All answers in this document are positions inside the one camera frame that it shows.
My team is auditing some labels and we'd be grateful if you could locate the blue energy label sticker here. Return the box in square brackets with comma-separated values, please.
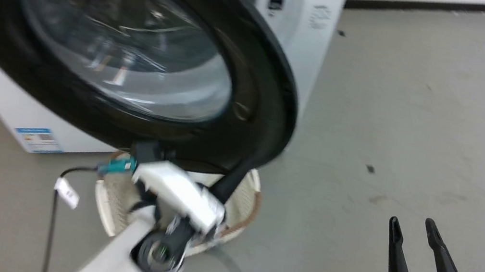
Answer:
[11, 123, 67, 158]

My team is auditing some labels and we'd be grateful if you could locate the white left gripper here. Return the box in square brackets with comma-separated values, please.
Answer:
[125, 132, 269, 244]

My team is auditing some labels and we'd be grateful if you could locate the teal left camera cable plug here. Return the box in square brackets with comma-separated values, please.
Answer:
[96, 154, 138, 181]

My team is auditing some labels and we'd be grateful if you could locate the white wicker laundry basket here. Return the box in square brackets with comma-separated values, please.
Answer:
[87, 145, 266, 267]

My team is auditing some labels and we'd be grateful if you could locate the black round glass washer door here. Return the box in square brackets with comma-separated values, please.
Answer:
[0, 0, 316, 187]

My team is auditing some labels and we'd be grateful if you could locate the black cable with white tag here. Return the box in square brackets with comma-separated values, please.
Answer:
[40, 162, 102, 272]

